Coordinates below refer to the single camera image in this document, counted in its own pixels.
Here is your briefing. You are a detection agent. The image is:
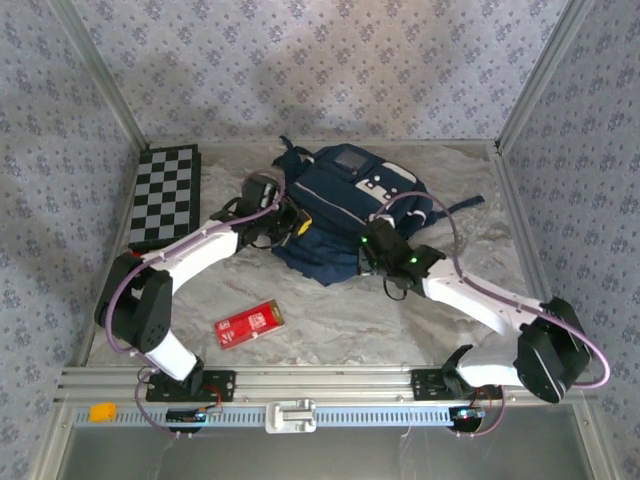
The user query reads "navy blue backpack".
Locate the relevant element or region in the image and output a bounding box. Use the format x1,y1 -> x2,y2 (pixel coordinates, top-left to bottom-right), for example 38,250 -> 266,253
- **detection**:
269,134 -> 486,288

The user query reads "red box with gold end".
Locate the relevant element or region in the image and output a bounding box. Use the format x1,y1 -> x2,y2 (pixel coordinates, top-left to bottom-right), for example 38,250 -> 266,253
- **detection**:
214,298 -> 287,352

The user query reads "black and white chessboard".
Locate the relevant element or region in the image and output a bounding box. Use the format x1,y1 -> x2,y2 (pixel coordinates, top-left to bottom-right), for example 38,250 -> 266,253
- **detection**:
127,144 -> 203,253

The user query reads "silver metal latch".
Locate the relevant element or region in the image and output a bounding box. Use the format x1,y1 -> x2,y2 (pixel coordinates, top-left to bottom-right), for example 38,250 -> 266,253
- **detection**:
264,398 -> 318,434

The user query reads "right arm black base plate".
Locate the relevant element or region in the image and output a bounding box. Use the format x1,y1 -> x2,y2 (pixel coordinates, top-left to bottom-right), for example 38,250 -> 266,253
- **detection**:
410,368 -> 504,401

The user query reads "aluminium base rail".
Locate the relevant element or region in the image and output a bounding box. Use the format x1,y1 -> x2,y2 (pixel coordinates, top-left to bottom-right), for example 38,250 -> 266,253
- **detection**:
54,364 -> 599,404

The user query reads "slotted grey cable tray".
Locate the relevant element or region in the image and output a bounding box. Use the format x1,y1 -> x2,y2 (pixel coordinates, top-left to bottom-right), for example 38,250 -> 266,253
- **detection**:
72,405 -> 469,429

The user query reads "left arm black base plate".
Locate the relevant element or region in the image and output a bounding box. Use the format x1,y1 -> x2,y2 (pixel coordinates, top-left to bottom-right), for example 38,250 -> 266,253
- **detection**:
145,369 -> 237,403

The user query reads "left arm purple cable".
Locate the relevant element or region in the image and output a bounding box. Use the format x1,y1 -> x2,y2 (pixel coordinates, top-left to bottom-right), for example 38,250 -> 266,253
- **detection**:
105,171 -> 287,441

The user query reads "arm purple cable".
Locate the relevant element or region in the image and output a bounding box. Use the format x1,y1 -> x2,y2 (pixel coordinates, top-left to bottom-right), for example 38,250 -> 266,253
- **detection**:
105,171 -> 287,441
369,191 -> 612,441

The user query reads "aluminium frame post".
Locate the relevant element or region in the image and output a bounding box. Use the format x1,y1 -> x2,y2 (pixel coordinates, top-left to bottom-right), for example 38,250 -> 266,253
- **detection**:
47,0 -> 151,154
493,0 -> 599,154

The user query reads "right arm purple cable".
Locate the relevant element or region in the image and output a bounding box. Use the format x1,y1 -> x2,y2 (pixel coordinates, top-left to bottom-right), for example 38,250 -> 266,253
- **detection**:
369,191 -> 612,441

